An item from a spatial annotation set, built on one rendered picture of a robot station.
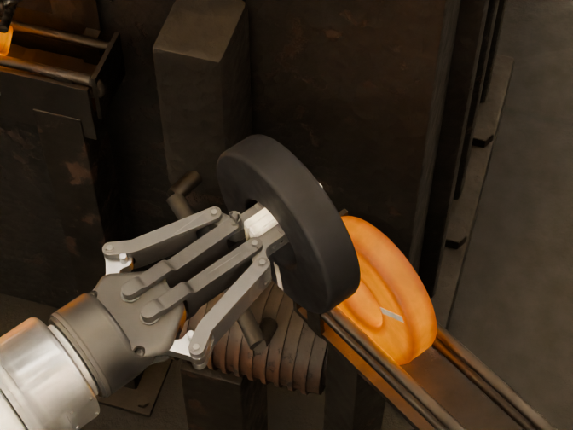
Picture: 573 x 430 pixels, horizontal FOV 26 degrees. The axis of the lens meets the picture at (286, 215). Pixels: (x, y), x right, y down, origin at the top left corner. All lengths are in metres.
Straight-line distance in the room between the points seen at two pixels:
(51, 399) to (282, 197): 0.22
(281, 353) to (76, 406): 0.52
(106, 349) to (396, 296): 0.33
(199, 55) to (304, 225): 0.39
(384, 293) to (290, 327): 0.27
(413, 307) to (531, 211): 1.05
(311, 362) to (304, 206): 0.49
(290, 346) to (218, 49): 0.35
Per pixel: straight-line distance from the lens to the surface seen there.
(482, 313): 2.05
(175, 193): 1.40
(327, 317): 1.25
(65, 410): 0.91
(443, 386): 1.24
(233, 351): 1.42
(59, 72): 1.39
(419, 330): 1.16
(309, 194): 0.94
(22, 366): 0.90
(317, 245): 0.93
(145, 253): 0.98
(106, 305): 0.95
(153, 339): 0.93
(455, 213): 2.07
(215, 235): 0.97
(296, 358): 1.40
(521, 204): 2.18
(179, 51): 1.28
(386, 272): 1.14
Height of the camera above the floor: 1.73
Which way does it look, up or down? 54 degrees down
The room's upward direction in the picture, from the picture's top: straight up
